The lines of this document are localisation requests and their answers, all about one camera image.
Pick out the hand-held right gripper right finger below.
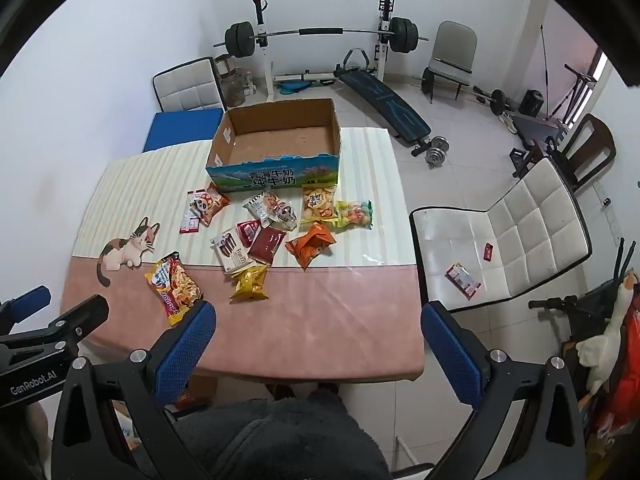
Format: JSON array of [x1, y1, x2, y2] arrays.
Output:
[[421, 300, 587, 480]]

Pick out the white barbell rack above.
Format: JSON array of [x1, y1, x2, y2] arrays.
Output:
[[250, 0, 401, 104]]

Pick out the white goose plush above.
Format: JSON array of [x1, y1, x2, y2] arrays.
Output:
[[575, 269, 637, 397]]

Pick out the silver cookie packet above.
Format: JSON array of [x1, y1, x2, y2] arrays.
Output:
[[243, 190, 279, 221]]

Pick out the clear bag of colourful balls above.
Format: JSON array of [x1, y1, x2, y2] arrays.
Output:
[[336, 200, 375, 231]]

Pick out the red bag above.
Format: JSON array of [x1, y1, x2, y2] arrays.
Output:
[[594, 310, 640, 442]]

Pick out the pink and white packet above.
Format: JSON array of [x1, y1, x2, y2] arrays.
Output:
[[445, 262, 483, 302]]

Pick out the long barbell with black plates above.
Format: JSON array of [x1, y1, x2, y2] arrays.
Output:
[[214, 16, 431, 59]]

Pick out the blue cushion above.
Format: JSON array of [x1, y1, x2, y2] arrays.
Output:
[[142, 108, 225, 154]]

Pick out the large white padded chair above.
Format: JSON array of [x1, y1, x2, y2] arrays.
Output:
[[409, 156, 594, 314]]

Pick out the yellow rice cracker packet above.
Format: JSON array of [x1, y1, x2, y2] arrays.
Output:
[[299, 185, 339, 224]]

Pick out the orange chips packet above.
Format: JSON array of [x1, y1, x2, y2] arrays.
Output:
[[285, 222, 337, 271]]

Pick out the black sit-up bench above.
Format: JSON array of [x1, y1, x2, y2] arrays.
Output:
[[332, 47, 434, 145]]

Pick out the orange panda snack packet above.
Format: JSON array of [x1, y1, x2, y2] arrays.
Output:
[[194, 183, 231, 226]]

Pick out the brown water jug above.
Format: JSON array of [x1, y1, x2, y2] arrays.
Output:
[[220, 57, 256, 111]]

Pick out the short barbell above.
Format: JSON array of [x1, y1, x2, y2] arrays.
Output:
[[472, 85, 512, 117]]

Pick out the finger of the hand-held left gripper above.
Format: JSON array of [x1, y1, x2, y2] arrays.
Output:
[[0, 294, 110, 362], [0, 285, 53, 329]]

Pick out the black speaker box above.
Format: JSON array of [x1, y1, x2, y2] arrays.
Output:
[[518, 89, 545, 117]]

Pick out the orange yellow noodle snack packet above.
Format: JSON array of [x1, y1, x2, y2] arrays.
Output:
[[145, 252, 205, 327]]

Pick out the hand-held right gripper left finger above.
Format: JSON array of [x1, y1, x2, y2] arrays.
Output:
[[50, 299, 218, 480]]

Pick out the black low bench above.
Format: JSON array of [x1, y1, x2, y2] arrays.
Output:
[[509, 110, 571, 177]]

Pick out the grey chair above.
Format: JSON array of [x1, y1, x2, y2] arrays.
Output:
[[421, 20, 480, 106]]

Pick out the metal dumbbell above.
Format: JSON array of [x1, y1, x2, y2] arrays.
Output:
[[412, 135, 451, 167]]

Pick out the red and white wrapper strip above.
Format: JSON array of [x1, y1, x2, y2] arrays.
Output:
[[180, 190, 205, 235]]

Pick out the striped pink cat tablecloth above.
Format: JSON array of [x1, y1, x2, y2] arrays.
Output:
[[72, 127, 426, 384]]

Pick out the dark red snack packet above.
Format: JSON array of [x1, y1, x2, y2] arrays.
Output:
[[248, 226, 287, 266]]

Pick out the small white padded chair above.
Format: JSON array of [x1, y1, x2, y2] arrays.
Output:
[[152, 56, 227, 114]]

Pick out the blue disc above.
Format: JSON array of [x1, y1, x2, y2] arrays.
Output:
[[277, 77, 314, 96]]

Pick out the printed cardboard box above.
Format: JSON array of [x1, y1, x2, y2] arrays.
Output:
[[205, 98, 343, 195]]

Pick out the person's dark fleece clothing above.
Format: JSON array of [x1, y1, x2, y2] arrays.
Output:
[[165, 389, 392, 480]]

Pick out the dark wooden chair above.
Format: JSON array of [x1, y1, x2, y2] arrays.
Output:
[[550, 112, 619, 194]]

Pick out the small red snack packet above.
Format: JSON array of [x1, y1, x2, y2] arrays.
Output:
[[236, 220, 262, 247]]

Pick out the white chocolate stick packet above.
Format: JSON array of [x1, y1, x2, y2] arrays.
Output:
[[210, 229, 252, 275]]

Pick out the metal exercise stand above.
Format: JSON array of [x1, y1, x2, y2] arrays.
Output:
[[539, 22, 602, 127]]

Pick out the black antennas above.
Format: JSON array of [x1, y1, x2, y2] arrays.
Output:
[[612, 237, 639, 286]]

